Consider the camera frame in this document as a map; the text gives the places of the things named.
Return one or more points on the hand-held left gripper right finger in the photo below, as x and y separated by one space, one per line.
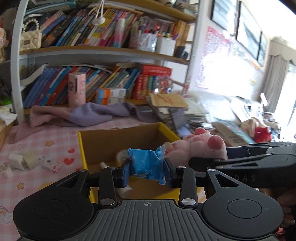
167 171

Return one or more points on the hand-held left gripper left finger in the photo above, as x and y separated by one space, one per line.
126 173

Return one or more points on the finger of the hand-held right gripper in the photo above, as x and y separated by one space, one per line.
266 146
254 161

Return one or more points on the white bottle blue label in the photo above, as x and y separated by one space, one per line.
124 192

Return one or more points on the blue plastic packet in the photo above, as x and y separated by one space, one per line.
143 162

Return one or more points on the pink plush toy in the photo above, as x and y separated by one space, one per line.
198 148

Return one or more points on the yellow cardboard box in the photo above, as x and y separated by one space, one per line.
104 141

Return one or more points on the small white red box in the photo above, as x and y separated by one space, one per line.
52 166

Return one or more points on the beige small carton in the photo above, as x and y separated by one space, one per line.
31 159

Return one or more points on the small black container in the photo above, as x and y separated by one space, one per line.
179 52

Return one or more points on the person's right hand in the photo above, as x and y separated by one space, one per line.
285 208

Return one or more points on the beige plush toy red outfit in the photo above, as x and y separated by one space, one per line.
262 135

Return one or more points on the black smartphone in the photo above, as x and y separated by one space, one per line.
178 118

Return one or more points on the grey window curtain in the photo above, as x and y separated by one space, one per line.
277 81

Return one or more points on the purple and pink cloth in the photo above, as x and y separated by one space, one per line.
92 114

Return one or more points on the pile of papers and booklets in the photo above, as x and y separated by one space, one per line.
196 109

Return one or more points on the brown paper envelope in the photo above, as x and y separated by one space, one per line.
168 100

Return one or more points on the orange and white box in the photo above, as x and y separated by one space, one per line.
111 92
109 101

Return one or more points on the pink checked tablecloth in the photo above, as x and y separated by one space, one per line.
46 143

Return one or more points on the colourful foil decoration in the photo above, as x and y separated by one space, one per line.
165 85

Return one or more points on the pink cylinder device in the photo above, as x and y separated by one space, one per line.
77 90

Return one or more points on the red dictionary set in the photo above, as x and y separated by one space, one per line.
152 70

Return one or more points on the row of blue books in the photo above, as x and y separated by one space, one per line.
46 85

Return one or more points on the white pen holder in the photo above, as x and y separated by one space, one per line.
164 46

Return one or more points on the clear pen holder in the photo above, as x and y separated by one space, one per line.
143 42

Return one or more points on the pastel gradient bottle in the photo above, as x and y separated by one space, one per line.
119 34

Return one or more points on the row of yellow books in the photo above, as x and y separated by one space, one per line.
182 30

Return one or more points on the white bookshelf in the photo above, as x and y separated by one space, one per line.
17 81

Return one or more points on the row of colourful books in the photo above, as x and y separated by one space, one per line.
76 27

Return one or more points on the white hanging charm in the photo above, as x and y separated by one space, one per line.
100 21

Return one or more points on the white quilted handbag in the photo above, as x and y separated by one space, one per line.
30 40

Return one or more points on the pink doll figurine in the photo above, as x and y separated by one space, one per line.
3 46

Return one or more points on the pink wall poster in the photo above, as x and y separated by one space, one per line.
215 58

